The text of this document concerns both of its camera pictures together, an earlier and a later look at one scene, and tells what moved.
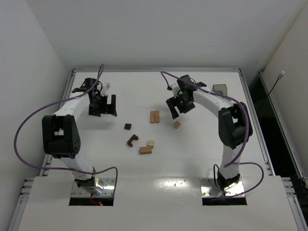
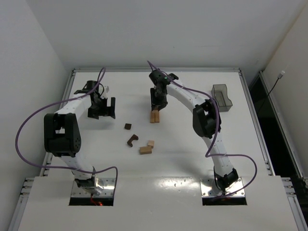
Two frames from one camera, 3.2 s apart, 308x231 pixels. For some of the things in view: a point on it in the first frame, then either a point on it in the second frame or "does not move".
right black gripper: x=179 y=106 to x=158 y=103
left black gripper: x=103 y=109 does not move
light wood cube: x=177 y=124 to x=155 y=113
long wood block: x=157 y=116 does not move
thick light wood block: x=145 y=150 does not move
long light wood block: x=152 y=117 does not move
